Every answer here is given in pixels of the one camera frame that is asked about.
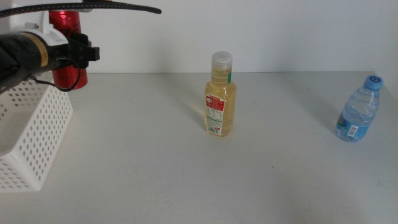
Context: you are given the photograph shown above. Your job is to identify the red cola can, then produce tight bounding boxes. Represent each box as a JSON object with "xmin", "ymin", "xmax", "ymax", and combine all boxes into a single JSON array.
[{"xmin": 49, "ymin": 10, "xmax": 89, "ymax": 90}]

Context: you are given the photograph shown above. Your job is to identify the yellow tea bottle white cap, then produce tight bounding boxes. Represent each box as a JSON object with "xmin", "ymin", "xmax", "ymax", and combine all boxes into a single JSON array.
[{"xmin": 203, "ymin": 50, "xmax": 238, "ymax": 137}]

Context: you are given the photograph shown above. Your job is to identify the clear water bottle blue cap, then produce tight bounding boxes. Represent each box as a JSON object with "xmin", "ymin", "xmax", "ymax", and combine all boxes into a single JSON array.
[{"xmin": 335, "ymin": 75, "xmax": 384, "ymax": 143}]

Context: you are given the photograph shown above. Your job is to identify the white perforated plastic basket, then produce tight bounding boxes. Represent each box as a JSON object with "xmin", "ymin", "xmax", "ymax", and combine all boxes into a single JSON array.
[{"xmin": 0, "ymin": 72, "xmax": 74, "ymax": 192}]

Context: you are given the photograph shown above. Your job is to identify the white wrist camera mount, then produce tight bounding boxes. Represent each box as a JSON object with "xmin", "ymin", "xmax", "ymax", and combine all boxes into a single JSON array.
[{"xmin": 9, "ymin": 7, "xmax": 94, "ymax": 47}]

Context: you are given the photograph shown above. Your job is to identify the thin black cable loop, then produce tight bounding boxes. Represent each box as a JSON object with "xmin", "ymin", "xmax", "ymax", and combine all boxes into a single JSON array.
[{"xmin": 30, "ymin": 65, "xmax": 82, "ymax": 93}]

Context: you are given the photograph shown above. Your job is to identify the thick black braided cable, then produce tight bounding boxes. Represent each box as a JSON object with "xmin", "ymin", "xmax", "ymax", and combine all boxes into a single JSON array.
[{"xmin": 0, "ymin": 1, "xmax": 163, "ymax": 19}]

